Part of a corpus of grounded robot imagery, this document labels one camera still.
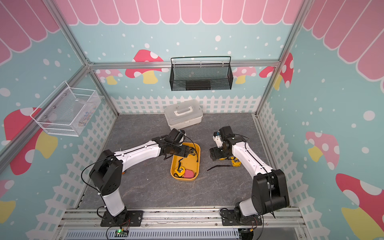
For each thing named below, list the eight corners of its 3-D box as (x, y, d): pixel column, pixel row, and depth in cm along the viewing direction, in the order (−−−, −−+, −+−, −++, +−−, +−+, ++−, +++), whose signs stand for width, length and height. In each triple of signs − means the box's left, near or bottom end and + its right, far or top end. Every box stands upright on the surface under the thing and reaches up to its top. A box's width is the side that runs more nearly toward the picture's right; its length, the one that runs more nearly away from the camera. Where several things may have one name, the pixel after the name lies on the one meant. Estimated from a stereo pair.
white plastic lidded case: (173, 134, 110) (170, 123, 100) (165, 116, 122) (162, 104, 112) (204, 123, 117) (205, 112, 107) (194, 107, 129) (194, 95, 119)
